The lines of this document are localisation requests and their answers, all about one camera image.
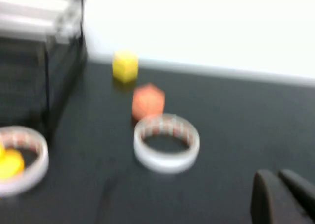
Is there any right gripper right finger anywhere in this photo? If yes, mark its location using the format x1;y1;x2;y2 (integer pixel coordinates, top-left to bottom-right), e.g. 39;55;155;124
278;169;315;224

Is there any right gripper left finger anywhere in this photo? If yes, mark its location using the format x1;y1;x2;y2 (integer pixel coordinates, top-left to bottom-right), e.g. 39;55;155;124
251;170;308;224

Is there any white double-sided tape roll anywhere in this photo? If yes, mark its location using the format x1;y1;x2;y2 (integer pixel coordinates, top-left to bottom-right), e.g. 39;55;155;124
0;125;49;197
133;113;200;174

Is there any orange foam cube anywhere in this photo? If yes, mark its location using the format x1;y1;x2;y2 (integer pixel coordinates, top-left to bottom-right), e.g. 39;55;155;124
132;83;165;121

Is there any yellow foam cube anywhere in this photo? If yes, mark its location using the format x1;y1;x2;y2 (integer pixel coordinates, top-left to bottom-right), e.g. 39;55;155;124
112;50;139;84

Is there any yellow rubber duck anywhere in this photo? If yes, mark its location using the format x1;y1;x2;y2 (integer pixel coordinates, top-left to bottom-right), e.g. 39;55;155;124
0;142;25;180

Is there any black wire dish rack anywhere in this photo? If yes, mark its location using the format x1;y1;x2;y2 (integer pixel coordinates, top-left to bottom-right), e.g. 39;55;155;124
0;0;89;146

